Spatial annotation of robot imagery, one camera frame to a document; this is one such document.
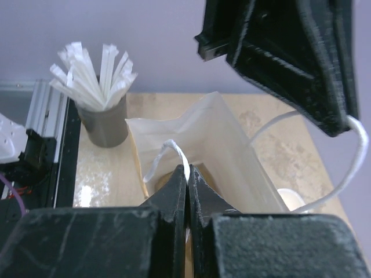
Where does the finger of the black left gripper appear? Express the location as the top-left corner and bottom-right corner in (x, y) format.
(226, 1), (359, 137)
(195, 1), (255, 61)

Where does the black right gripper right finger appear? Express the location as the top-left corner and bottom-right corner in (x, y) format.
(188, 166), (370, 277)

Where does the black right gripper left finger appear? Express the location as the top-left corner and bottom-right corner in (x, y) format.
(1, 165), (187, 277)

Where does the brown paper bag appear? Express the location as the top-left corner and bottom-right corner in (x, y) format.
(124, 91), (369, 215)

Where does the white plastic cup lid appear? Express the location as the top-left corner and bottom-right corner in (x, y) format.
(277, 188), (305, 211)

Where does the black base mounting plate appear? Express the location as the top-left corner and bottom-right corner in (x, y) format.
(0, 98), (83, 221)

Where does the grey metal cup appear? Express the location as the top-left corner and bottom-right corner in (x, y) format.
(77, 96), (128, 148)

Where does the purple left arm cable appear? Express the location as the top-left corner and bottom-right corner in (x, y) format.
(0, 173), (27, 250)

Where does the aluminium rail frame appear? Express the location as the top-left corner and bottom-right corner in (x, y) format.
(1, 80), (68, 164)

